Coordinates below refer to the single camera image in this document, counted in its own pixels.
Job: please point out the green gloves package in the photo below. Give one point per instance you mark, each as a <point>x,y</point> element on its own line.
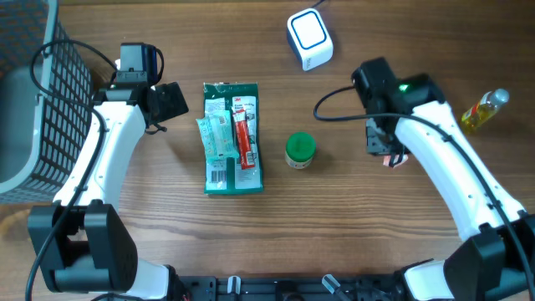
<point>227,177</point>

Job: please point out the white barcode scanner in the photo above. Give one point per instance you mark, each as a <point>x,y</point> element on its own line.
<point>309,38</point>

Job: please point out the light green wipes pack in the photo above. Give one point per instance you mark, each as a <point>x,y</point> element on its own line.
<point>217,136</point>

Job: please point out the red white stick sachet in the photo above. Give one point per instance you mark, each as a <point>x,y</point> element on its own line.
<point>244,145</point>

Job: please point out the green white round can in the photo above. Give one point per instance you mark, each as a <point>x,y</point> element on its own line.
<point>300,150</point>

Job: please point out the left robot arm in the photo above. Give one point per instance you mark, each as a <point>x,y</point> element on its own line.
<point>81,244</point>

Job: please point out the grey plastic mesh basket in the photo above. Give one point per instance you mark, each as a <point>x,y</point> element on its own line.
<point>45,86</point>

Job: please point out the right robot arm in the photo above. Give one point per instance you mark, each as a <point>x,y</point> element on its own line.
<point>496,257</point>

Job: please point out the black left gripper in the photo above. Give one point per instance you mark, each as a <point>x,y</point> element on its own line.
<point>173,100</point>

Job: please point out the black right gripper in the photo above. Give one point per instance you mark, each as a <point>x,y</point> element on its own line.
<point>375,147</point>

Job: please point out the yellow liquid glass bottle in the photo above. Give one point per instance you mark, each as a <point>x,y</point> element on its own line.
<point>483,110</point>

